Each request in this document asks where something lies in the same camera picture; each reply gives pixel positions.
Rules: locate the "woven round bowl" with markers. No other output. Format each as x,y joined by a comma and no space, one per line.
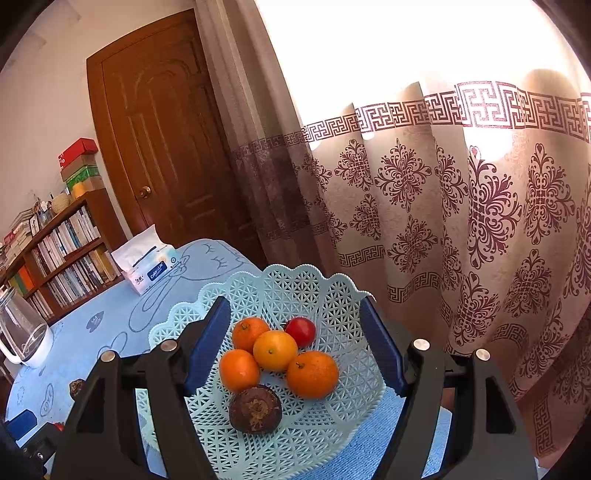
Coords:
61,203

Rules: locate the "beige patterned curtain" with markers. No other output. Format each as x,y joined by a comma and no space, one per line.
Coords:
415,207

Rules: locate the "small orange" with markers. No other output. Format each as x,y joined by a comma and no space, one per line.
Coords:
313,374
249,333
275,350
239,370

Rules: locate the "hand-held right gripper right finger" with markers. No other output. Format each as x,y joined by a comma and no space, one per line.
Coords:
381,346

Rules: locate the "green box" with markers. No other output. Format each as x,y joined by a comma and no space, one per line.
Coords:
84,177

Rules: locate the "glass kettle with white base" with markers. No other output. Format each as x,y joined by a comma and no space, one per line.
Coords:
27,332

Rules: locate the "brown wooden door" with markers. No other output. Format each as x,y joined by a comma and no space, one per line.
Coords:
171,115

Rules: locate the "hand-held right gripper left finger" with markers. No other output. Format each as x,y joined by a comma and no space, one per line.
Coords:
207,346

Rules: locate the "light green lattice plastic basket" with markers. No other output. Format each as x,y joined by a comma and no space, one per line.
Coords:
300,286

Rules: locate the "red cherry tomato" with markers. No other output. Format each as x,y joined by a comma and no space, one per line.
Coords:
301,331

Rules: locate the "stacks of lying books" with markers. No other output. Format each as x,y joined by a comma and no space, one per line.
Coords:
16,235

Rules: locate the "dark brown water chestnut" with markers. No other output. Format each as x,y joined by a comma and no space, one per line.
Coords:
255,409
76,389

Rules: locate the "red cardboard box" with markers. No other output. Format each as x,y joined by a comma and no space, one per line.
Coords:
78,150

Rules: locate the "row of colourful books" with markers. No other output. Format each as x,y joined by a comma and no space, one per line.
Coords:
22,281

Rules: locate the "row of white books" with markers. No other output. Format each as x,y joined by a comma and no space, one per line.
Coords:
64,240

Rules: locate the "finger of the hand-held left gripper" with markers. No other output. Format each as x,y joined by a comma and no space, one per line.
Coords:
21,421

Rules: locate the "brown cardboard box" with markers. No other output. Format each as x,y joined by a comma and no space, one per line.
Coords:
81,165

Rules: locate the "brass door knob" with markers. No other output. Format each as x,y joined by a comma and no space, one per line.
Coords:
144,191

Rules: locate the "row of mixed books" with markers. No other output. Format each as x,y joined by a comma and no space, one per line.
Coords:
81,279

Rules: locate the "white tissue pack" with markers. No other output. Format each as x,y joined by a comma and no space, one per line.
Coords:
147,267

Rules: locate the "brown wooden bookshelf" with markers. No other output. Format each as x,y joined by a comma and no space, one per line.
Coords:
109,217

